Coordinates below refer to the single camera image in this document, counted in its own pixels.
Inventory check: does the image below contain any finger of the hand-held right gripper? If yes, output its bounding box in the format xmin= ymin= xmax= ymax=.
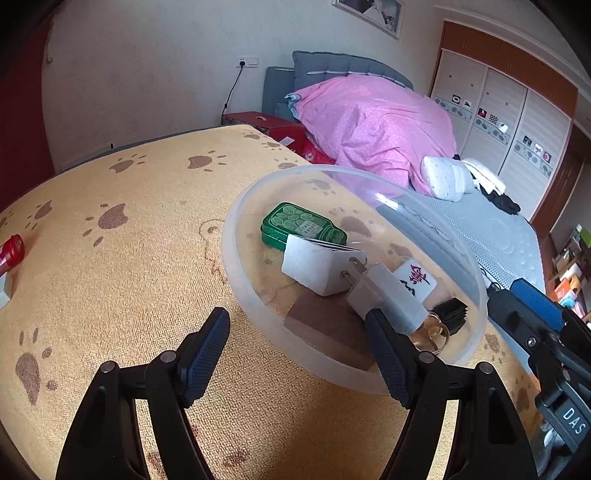
xmin=487 ymin=288 xmax=566 ymax=370
xmin=510 ymin=278 xmax=591 ymax=337

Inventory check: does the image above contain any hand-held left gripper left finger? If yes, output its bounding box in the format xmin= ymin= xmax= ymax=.
xmin=56 ymin=307 xmax=230 ymax=480

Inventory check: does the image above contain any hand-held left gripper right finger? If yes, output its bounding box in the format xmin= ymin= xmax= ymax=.
xmin=365 ymin=308 xmax=539 ymax=480

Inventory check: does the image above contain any rose gold carabiner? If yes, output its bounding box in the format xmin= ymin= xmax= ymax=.
xmin=411 ymin=311 xmax=451 ymax=354

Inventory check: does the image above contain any grey power adapter plug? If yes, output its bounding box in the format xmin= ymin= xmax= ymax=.
xmin=341 ymin=258 xmax=428 ymax=335

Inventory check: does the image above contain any black ribbed cap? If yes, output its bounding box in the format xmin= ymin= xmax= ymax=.
xmin=427 ymin=298 xmax=469 ymax=330

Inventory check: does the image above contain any clear plastic bowl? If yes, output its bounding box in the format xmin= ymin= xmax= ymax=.
xmin=222 ymin=165 xmax=489 ymax=398

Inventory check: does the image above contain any white mahjong tile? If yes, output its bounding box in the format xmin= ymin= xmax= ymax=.
xmin=392 ymin=259 xmax=437 ymax=303

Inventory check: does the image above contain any white black-striped block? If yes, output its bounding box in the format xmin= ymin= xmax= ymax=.
xmin=281 ymin=234 xmax=368 ymax=298

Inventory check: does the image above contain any green jar-shaped tin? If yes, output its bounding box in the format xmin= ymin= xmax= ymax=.
xmin=260 ymin=203 xmax=347 ymax=253

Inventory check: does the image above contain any pile of assorted boxes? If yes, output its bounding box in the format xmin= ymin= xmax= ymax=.
xmin=549 ymin=224 xmax=591 ymax=324

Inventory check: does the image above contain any grey mattress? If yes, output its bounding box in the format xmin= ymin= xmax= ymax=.
xmin=376 ymin=185 xmax=543 ymax=296

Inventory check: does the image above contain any brown flat block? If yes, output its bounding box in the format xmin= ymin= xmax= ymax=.
xmin=284 ymin=290 xmax=377 ymax=372

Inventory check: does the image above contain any black clothing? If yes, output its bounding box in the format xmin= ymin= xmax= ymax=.
xmin=478 ymin=182 xmax=520 ymax=215

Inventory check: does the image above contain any yellow paw-print blanket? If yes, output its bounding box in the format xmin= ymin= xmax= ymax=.
xmin=0 ymin=124 xmax=541 ymax=480

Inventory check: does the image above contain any white folded clothing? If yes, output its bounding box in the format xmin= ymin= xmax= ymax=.
xmin=462 ymin=158 xmax=506 ymax=195

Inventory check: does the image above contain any white dotted pillow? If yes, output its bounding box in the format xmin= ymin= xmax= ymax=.
xmin=422 ymin=156 xmax=474 ymax=201

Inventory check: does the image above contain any white and brown wardrobe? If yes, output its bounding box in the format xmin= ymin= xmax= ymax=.
xmin=429 ymin=19 xmax=580 ymax=222

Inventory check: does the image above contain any red candy tube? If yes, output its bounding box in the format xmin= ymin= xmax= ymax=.
xmin=0 ymin=234 xmax=26 ymax=278

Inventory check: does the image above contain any pink dotted duvet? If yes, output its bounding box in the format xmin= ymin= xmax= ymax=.
xmin=284 ymin=75 xmax=458 ymax=188

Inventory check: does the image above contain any red cardboard box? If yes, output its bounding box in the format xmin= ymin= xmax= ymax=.
xmin=226 ymin=111 xmax=338 ymax=164

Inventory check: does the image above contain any grey padded headboard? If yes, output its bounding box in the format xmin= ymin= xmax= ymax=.
xmin=264 ymin=51 xmax=414 ymax=125

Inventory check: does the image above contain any red curtain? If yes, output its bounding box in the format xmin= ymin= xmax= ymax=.
xmin=0 ymin=18 xmax=56 ymax=204

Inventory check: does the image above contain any black power cable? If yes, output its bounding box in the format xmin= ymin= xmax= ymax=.
xmin=222 ymin=65 xmax=245 ymax=125

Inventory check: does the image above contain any framed wall picture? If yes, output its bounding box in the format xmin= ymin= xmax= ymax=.
xmin=331 ymin=0 xmax=406 ymax=40

